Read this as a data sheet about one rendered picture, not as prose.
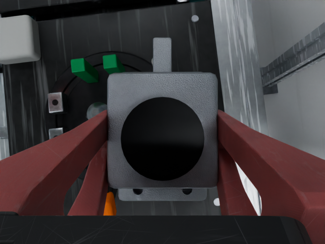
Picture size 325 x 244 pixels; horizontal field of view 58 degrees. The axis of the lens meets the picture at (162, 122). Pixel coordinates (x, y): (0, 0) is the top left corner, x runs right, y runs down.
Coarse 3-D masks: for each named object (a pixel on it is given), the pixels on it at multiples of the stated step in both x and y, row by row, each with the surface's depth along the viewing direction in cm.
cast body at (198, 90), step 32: (160, 64) 15; (128, 96) 11; (160, 96) 11; (192, 96) 11; (128, 128) 10; (160, 128) 10; (192, 128) 10; (128, 160) 10; (160, 160) 10; (192, 160) 10; (128, 192) 14; (160, 192) 14; (192, 192) 14
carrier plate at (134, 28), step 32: (64, 32) 33; (96, 32) 33; (128, 32) 32; (160, 32) 32; (192, 32) 32; (32, 64) 33; (64, 64) 32; (192, 64) 32; (32, 96) 32; (32, 128) 32
